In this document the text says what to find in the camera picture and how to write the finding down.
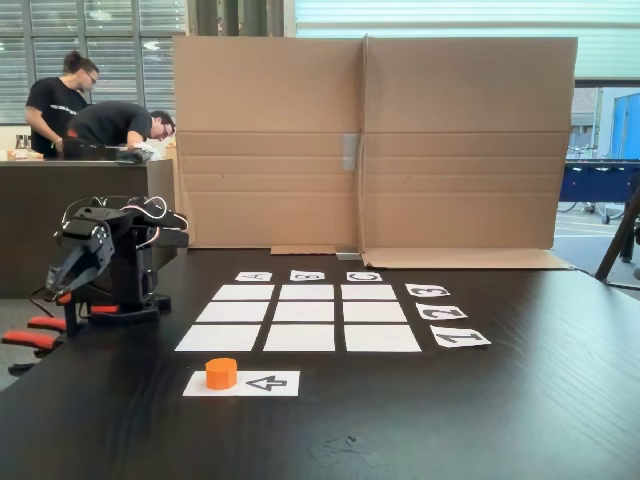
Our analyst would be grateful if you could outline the round orange token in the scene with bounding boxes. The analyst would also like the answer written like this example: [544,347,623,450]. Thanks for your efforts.
[205,357,238,390]

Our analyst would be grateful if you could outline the white paper grid square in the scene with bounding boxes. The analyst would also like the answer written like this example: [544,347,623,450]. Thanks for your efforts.
[174,324,262,353]
[209,284,276,301]
[278,284,335,301]
[344,324,424,353]
[341,284,399,301]
[272,301,335,323]
[195,301,270,323]
[342,301,409,323]
[262,324,336,353]

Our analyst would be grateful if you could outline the black bag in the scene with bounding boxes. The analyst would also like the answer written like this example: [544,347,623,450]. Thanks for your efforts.
[115,144,154,165]

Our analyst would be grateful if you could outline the person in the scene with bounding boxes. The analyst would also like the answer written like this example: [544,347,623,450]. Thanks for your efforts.
[25,49,101,160]
[64,101,177,151]

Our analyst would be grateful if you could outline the white arrow paper sheet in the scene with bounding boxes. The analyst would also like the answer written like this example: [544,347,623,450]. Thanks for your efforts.
[182,370,301,398]

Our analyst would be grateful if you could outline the crumpled clear tape pieces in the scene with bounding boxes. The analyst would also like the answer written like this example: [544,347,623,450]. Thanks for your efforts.
[309,433,382,467]

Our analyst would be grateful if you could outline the paper sheet number 3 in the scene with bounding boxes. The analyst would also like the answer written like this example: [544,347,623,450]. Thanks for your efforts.
[404,283,450,300]

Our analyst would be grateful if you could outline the paper sheet number 2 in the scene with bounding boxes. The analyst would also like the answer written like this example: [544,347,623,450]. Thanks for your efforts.
[415,301,469,321]

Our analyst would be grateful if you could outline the brown cardboard screen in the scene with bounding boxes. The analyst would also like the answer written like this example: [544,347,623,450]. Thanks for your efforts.
[172,34,579,271]

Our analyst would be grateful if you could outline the paper sheet number 1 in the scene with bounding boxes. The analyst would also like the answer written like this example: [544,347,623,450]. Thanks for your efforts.
[429,329,492,349]

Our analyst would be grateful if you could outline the dark stand leg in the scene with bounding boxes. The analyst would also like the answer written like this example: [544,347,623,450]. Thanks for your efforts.
[594,172,640,291]

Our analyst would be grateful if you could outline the blue container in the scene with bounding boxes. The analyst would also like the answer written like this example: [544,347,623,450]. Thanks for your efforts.
[612,92,640,161]

